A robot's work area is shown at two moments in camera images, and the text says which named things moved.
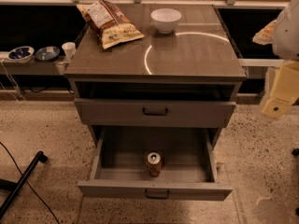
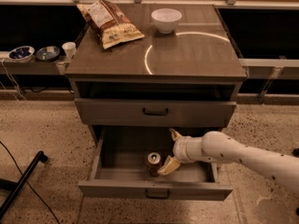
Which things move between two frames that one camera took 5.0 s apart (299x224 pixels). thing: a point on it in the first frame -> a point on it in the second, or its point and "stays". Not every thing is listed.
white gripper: (288, 35) -> (179, 150)
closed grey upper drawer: (153, 113) stays
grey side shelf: (60, 66) stays
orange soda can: (153, 161) stays
